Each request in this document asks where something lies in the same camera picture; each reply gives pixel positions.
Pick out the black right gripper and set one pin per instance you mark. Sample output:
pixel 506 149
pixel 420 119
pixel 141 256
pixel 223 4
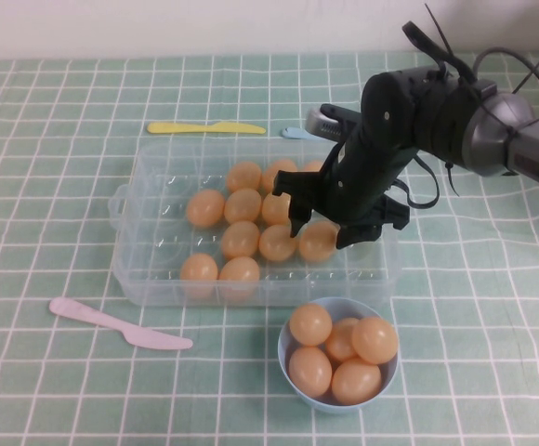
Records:
pixel 372 153

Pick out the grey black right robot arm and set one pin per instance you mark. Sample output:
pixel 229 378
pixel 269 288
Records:
pixel 506 135

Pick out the clear plastic egg box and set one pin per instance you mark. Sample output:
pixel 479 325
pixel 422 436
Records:
pixel 158 223

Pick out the blue plastic fork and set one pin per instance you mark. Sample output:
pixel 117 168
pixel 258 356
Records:
pixel 295 133

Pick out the yellow plastic knife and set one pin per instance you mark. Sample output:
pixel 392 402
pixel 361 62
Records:
pixel 190 127

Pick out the light blue bowl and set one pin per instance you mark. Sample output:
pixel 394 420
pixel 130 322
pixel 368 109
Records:
pixel 297 395

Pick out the pink plastic knife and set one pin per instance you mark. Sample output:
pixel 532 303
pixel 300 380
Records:
pixel 111 325

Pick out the green checked tablecloth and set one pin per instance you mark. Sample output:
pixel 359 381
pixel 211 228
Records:
pixel 42 186

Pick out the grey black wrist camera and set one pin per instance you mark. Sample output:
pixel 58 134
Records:
pixel 330 123

